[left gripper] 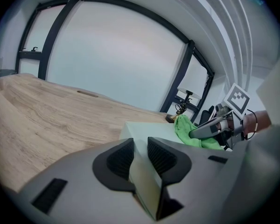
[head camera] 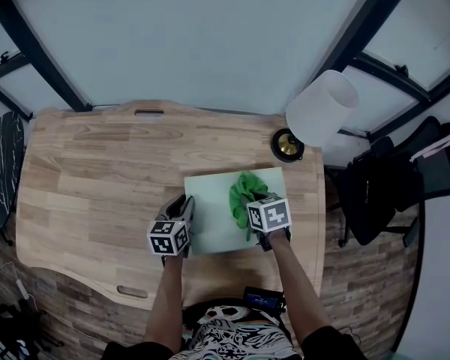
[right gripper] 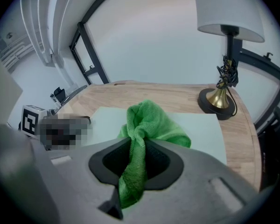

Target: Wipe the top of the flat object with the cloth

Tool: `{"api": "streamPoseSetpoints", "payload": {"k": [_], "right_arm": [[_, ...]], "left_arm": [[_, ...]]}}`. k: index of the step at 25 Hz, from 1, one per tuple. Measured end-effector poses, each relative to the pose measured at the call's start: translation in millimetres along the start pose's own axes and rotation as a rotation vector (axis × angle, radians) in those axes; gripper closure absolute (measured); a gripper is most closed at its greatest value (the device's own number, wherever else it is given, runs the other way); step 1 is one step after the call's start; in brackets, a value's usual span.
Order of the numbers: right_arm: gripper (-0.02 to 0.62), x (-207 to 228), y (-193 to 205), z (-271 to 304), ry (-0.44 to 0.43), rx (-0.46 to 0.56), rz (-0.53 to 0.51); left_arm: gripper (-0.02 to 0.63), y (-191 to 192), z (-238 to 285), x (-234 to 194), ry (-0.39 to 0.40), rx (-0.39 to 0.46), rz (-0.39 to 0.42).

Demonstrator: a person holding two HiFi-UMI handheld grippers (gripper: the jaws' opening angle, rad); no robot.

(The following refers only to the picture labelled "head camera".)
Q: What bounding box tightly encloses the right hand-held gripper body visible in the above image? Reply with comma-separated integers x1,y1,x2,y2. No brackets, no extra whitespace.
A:
246,196,293,254

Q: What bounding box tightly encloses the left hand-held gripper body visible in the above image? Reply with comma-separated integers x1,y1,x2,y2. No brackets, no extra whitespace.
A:
146,219,194,266

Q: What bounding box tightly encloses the green cloth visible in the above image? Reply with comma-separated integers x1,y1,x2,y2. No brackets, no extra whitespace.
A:
228,170,270,242

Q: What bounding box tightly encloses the person's right forearm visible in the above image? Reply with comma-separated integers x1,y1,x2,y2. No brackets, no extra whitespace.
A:
268,234,335,347

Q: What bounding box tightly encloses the person's left forearm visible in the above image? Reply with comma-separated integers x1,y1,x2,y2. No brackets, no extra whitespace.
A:
144,255,185,352

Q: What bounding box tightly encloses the black device with blue screen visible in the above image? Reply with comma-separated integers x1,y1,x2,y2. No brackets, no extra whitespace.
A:
242,286,286,313

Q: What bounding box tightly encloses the white shade brass table lamp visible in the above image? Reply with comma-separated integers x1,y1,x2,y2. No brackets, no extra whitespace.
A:
271,69,360,164

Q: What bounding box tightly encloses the black bag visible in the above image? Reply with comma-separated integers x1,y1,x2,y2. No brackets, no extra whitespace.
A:
340,148,425,245

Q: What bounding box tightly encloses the black white patterned shirt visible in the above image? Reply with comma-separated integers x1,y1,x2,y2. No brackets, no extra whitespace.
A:
100,304,368,360

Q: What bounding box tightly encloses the black mesh office chair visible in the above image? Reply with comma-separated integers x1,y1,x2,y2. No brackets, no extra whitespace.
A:
324,116,450,248

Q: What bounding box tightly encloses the black marble round table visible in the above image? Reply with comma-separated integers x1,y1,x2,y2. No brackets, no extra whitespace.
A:
0,111,26,236

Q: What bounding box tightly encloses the black equipment pile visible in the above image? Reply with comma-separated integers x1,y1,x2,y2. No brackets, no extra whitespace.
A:
0,301,50,360

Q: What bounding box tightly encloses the black window frame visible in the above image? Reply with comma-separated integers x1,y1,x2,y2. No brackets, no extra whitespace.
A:
0,0,93,122
310,0,450,138

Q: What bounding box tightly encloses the pink strap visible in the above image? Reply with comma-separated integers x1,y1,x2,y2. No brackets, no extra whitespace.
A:
409,129,450,163

